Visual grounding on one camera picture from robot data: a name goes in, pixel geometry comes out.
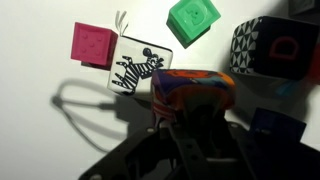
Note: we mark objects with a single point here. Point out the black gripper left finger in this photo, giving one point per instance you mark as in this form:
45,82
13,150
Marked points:
190,153

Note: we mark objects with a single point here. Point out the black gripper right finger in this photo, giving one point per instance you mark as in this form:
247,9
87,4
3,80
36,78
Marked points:
256,156

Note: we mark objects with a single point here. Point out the orange plush number cube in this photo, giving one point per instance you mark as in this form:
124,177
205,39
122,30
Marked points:
191,89

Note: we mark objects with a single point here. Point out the white zebra plush cube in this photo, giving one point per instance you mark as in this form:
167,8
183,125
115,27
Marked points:
133,68

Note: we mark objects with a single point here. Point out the black letter D plush cube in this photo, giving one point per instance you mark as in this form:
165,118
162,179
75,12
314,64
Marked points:
273,46

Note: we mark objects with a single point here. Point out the green plastic block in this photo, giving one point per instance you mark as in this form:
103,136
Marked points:
193,19

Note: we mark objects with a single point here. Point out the pink plastic block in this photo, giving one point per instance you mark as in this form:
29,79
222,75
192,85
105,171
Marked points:
93,45

